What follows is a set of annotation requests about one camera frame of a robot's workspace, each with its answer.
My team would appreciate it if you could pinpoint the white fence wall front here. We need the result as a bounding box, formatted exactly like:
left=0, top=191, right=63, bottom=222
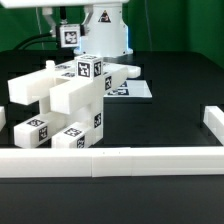
left=0, top=147, right=224, bottom=178

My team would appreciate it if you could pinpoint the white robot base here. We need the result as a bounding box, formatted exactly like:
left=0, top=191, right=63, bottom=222
left=74, top=3, right=133, bottom=58

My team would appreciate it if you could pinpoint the white chair back frame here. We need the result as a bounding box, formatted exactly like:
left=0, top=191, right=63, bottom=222
left=8, top=61, right=141, bottom=114

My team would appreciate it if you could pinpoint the white fence wall left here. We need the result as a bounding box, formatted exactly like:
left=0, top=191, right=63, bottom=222
left=0, top=106, right=6, bottom=131

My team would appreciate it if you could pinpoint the white marker base plate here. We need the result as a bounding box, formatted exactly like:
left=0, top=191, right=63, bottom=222
left=106, top=80, right=152, bottom=98

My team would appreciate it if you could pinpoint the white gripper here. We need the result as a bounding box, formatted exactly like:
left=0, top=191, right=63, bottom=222
left=0, top=0, right=129, bottom=37

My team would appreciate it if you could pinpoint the white chair seat part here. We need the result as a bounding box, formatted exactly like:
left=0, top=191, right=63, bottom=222
left=39, top=97, right=103, bottom=145

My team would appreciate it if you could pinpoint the white fence wall right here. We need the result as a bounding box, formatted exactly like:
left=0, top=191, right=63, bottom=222
left=203, top=106, right=224, bottom=146

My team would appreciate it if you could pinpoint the small white part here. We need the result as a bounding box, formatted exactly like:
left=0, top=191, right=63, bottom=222
left=14, top=112, right=66, bottom=148

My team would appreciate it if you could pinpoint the white fence wall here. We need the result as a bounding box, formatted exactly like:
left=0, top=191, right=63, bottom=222
left=203, top=106, right=224, bottom=146
left=0, top=106, right=6, bottom=131
left=0, top=147, right=224, bottom=178

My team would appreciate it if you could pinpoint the grey cable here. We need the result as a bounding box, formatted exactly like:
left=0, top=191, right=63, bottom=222
left=141, top=0, right=158, bottom=52

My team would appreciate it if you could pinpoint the black pole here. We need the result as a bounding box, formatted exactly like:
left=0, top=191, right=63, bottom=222
left=60, top=6, right=68, bottom=25

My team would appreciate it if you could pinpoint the black cable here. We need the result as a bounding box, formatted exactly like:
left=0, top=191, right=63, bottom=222
left=13, top=31, right=63, bottom=51

